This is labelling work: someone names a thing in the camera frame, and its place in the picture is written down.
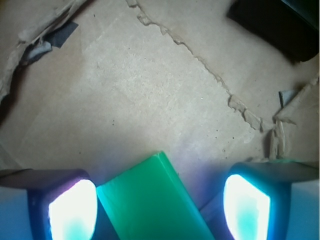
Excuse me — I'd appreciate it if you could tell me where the black square pouch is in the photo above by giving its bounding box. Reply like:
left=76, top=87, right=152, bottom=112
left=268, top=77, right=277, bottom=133
left=227, top=0, right=320, bottom=62

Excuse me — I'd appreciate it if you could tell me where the brown paper bag bin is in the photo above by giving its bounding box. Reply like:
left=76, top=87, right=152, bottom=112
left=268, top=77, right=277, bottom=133
left=0, top=0, right=320, bottom=176

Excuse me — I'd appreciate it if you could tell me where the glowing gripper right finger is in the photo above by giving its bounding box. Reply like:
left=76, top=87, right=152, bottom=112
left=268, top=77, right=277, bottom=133
left=223, top=159, right=320, bottom=240

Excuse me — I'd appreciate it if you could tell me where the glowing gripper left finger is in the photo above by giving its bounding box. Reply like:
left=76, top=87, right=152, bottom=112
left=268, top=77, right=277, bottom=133
left=0, top=169, right=97, bottom=240

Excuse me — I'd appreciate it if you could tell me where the green rectangular block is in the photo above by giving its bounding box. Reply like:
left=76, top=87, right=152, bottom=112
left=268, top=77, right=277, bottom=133
left=96, top=151, right=214, bottom=240

